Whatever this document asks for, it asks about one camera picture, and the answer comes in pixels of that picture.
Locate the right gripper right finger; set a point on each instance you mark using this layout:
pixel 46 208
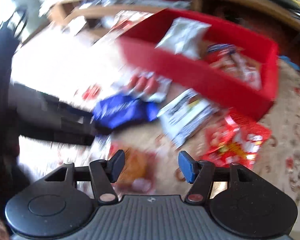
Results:
pixel 199 174

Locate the white snack packet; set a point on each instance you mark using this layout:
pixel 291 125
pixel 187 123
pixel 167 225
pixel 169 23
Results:
pixel 183 37

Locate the blue snack packet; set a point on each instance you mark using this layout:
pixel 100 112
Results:
pixel 121 110

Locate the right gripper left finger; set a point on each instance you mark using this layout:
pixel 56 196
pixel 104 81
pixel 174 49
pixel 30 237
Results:
pixel 103 174

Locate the orange mooncake packet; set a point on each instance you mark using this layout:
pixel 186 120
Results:
pixel 138 174

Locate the wooden TV stand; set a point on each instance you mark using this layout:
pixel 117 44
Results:
pixel 279 19

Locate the white sausage packet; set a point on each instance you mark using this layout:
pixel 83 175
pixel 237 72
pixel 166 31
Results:
pixel 147 86

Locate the red biscuit packet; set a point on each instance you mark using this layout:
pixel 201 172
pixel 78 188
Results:
pixel 229 59

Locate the red Trolli gummy bag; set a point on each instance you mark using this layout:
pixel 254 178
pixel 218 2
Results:
pixel 235 139

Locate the white Kaprons wafer packet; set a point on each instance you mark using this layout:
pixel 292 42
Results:
pixel 184 115

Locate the red cardboard box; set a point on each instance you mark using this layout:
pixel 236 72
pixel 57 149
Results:
pixel 138 47

